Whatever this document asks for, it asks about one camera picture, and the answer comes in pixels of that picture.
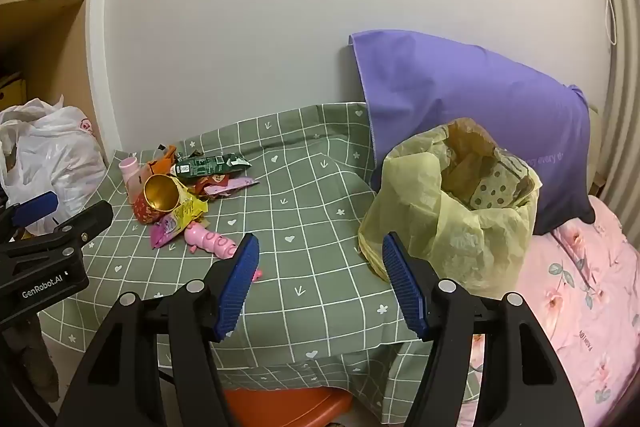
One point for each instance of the green checked tablecloth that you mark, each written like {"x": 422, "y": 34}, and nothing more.
{"x": 310, "y": 207}

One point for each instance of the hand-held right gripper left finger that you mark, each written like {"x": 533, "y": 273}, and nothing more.
{"x": 235, "y": 287}

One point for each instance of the pink plastic toy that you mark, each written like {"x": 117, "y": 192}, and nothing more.
{"x": 210, "y": 241}

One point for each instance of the purple pillow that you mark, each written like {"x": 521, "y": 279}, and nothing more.
{"x": 450, "y": 92}

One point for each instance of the pink floral blanket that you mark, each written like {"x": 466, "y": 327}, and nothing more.
{"x": 575, "y": 297}

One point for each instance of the yellow plastic bag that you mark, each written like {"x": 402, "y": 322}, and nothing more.
{"x": 415, "y": 187}

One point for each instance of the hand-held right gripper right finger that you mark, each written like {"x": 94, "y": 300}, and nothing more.
{"x": 405, "y": 287}

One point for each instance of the purple pink snack wrapper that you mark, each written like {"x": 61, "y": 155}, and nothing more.
{"x": 167, "y": 229}

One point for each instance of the white plastic bag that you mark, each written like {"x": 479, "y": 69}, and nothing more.
{"x": 60, "y": 157}

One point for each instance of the dotted paper wrapper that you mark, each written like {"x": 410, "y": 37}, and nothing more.
{"x": 492, "y": 189}

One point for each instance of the pink small cup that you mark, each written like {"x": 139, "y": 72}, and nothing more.
{"x": 129, "y": 169}

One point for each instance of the red snack wrapper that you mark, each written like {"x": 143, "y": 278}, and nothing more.
{"x": 215, "y": 181}

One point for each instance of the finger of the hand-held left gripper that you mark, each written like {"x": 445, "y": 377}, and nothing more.
{"x": 37, "y": 206}
{"x": 75, "y": 229}

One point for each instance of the red gold paper cup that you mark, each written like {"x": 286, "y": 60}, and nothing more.
{"x": 160, "y": 194}

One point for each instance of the long pink wrapper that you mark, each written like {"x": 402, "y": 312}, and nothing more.
{"x": 242, "y": 184}

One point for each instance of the yellow snack wrapper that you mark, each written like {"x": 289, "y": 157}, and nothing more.
{"x": 192, "y": 207}

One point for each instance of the green snack wrapper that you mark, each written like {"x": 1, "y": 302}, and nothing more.
{"x": 205, "y": 166}

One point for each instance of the yellow box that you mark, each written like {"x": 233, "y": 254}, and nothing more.
{"x": 12, "y": 92}

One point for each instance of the cream pleated curtain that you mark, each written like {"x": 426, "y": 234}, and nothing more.
{"x": 627, "y": 82}

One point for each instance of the wooden shelf unit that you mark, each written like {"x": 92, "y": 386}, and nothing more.
{"x": 45, "y": 32}

